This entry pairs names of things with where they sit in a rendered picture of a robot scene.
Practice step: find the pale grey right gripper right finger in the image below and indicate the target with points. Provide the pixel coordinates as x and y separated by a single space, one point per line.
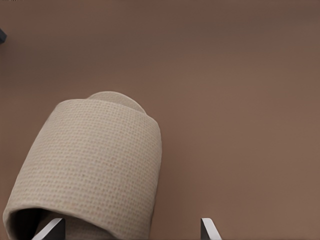
209 229

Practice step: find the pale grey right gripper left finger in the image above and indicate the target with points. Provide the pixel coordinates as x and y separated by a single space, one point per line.
51 229

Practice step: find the beige woven slipper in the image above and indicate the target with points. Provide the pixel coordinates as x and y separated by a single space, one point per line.
95 160

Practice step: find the dark shoe rack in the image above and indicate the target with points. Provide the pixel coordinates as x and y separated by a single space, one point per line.
2 37

